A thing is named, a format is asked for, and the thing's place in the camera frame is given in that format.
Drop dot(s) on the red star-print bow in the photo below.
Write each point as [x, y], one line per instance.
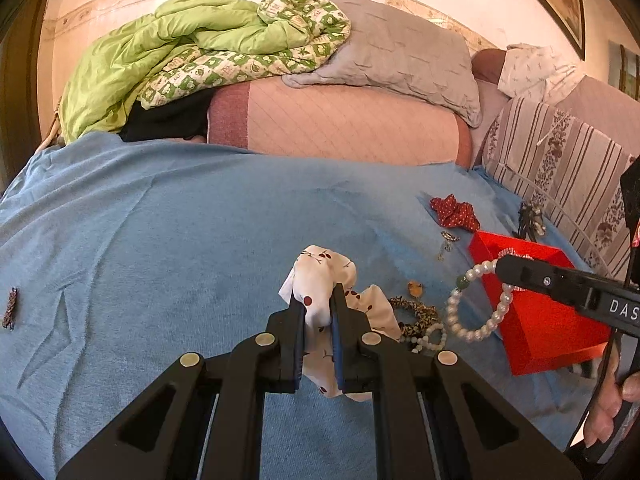
[452, 212]

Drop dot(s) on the purple patchwork cushion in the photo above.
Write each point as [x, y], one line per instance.
[605, 110]

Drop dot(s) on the pink bolster cushion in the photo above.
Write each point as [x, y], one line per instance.
[340, 120]

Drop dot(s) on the small brown hair clip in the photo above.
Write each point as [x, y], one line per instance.
[10, 307]

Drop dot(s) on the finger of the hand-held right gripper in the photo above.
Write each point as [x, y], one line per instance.
[540, 280]

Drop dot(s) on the leopard-print scrunchie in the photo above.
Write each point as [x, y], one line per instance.
[425, 312]

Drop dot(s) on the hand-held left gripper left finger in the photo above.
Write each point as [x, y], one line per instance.
[295, 350]

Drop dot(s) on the person's right hand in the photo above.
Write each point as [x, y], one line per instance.
[607, 395]

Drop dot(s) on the black garment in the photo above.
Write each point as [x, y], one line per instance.
[165, 120]

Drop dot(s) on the white printed cloth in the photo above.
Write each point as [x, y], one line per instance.
[535, 72]

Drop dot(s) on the blue blanket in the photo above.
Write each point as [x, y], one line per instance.
[175, 240]

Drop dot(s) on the green patterned quilt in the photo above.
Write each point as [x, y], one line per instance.
[150, 50]

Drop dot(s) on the black flowered hair claw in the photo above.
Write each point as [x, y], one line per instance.
[530, 217]

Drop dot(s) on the red box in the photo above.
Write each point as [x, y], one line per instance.
[540, 340]

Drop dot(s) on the grey pillow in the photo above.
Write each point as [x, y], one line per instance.
[395, 50]

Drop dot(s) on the small amber pendant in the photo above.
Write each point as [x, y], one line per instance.
[415, 288]

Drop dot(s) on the white cherry-print scrunchie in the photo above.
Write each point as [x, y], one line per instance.
[320, 270]

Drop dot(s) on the striped floral cushion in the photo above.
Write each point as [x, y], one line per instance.
[565, 170]

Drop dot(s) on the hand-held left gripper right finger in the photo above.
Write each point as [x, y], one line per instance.
[341, 350]

